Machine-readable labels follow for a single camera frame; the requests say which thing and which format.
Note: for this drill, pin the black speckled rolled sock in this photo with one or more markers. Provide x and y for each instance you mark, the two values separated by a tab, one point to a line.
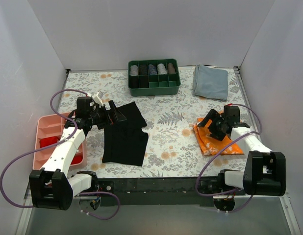
143	69

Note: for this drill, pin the blue patterned rolled sock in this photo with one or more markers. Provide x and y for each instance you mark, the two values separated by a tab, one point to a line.
152	69

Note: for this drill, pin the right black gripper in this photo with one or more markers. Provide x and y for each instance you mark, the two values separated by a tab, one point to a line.
214	125

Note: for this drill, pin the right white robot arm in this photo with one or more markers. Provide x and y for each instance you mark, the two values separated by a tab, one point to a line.
265	170

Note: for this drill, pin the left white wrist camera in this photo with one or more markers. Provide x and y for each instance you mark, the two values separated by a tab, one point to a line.
96	98

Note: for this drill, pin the red rolled cloth lower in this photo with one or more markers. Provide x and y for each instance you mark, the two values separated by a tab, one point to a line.
77	159

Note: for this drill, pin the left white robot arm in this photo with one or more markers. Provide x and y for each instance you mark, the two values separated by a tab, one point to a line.
50	186

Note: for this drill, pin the red rolled cloth middle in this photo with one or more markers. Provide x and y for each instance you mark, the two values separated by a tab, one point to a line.
44	142

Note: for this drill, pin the green compartment organizer box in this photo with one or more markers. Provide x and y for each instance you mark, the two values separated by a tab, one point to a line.
151	85

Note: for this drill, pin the red rolled cloth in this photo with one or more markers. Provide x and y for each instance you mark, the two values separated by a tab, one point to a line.
44	142
77	159

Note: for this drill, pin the orange white patterned cloth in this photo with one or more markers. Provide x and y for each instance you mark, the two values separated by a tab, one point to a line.
208	145

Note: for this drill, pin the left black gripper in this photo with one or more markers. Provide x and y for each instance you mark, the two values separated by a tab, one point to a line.
108	116

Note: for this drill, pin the black boxer underwear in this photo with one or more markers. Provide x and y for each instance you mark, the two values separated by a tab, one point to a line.
125	142

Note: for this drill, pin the pink compartment organizer tray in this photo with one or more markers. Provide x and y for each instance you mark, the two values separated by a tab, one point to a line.
49	126

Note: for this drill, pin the light blue cloth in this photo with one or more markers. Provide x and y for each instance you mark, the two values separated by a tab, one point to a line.
210	82

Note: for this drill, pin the brown rolled sock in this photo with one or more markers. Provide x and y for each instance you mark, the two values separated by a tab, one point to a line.
171	69

